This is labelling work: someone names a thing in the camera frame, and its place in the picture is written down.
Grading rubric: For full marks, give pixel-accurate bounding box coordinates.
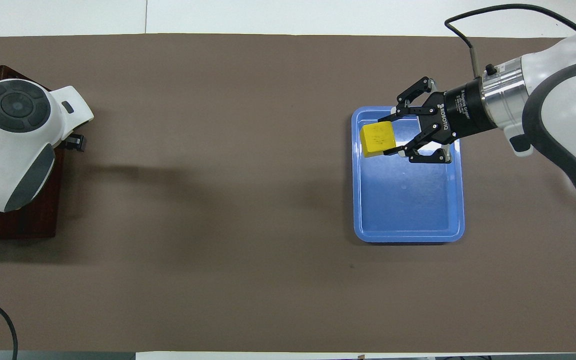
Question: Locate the yellow block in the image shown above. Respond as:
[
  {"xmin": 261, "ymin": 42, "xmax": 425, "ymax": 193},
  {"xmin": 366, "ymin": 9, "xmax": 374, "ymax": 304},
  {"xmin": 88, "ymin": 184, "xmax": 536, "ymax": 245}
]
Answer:
[{"xmin": 359, "ymin": 121, "xmax": 397, "ymax": 159}]

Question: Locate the brown table mat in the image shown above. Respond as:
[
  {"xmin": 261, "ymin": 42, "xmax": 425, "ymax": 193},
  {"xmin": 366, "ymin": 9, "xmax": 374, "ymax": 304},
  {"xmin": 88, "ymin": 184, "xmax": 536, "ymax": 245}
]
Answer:
[{"xmin": 0, "ymin": 33, "xmax": 576, "ymax": 353}]

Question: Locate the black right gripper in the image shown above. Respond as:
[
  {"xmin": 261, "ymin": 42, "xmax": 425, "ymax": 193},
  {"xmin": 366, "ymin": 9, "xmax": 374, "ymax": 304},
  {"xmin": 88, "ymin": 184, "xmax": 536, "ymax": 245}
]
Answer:
[{"xmin": 385, "ymin": 76, "xmax": 499, "ymax": 166}]

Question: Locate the blue plastic tray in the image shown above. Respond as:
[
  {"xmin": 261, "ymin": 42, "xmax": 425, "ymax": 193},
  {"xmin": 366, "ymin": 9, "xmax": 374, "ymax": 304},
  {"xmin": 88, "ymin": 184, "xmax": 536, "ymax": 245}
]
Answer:
[{"xmin": 351, "ymin": 106, "xmax": 466, "ymax": 244}]

